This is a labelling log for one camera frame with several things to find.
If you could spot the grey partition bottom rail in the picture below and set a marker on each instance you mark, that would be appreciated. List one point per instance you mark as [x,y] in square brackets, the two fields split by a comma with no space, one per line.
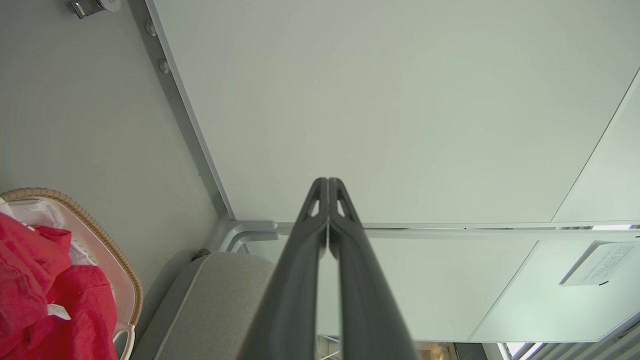
[192,130]

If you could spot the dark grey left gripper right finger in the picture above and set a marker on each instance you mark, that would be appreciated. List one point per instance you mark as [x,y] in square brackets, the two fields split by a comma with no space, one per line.
[362,290]

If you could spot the grey padded chair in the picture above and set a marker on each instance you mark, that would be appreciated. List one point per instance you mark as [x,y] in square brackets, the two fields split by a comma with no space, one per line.
[215,305]

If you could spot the small metal levelling bolt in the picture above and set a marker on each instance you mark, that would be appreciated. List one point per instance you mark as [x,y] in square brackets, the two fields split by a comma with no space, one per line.
[164,65]
[150,27]

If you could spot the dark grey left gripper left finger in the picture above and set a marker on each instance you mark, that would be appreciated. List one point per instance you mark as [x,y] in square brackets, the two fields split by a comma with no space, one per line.
[295,280]

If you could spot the white woven laundry basket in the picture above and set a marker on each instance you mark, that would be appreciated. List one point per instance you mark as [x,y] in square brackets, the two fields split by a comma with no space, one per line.
[112,270]

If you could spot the small metal caster wheel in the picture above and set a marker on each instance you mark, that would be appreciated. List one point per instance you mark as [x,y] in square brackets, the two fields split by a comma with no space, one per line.
[92,6]

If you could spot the red garment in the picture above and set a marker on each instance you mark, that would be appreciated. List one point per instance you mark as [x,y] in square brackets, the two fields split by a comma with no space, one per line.
[30,280]

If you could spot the white paper notice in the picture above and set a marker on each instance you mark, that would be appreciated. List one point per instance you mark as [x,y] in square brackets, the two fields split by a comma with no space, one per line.
[602,262]

